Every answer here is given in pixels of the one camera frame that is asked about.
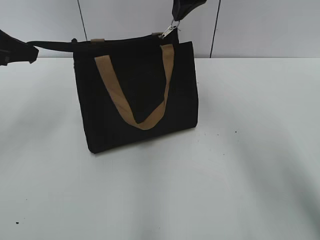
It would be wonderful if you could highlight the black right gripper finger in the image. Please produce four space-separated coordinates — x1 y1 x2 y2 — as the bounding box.
172 0 207 20

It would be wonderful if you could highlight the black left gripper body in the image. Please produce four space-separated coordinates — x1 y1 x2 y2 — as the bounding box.
0 30 39 66

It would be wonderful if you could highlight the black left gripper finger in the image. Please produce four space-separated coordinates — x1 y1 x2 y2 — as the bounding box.
27 39 75 53

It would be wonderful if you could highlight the silver zipper pull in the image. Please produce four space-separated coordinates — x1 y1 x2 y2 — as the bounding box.
158 19 181 39

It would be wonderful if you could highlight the black bag with tan handles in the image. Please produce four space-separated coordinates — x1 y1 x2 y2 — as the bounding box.
71 30 199 154

